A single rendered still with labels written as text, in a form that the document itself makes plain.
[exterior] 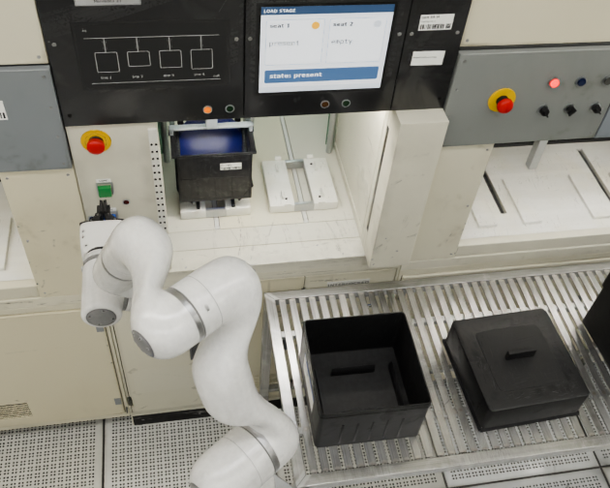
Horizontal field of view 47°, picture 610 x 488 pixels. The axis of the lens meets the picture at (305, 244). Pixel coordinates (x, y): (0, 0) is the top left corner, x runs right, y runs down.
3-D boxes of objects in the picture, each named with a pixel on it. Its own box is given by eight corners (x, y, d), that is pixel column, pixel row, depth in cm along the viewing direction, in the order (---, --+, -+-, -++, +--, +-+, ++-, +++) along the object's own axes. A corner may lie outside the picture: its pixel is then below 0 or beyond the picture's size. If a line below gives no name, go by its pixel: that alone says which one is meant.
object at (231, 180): (174, 212, 210) (167, 129, 187) (171, 166, 223) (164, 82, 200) (257, 206, 214) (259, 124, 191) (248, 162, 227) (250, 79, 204)
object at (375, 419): (297, 355, 197) (302, 320, 184) (394, 346, 201) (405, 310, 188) (314, 448, 179) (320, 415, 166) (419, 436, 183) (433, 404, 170)
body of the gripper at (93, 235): (81, 274, 159) (83, 237, 167) (128, 270, 161) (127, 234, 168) (76, 253, 154) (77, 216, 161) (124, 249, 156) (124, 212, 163)
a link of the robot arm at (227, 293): (216, 475, 143) (274, 425, 151) (255, 508, 135) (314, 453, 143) (145, 283, 114) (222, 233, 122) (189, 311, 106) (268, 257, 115)
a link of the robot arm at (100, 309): (130, 259, 155) (86, 255, 152) (130, 308, 147) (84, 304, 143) (121, 284, 161) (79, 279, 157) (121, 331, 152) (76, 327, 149)
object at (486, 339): (478, 433, 185) (492, 409, 175) (441, 339, 204) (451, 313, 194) (580, 414, 191) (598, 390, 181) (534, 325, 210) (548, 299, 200)
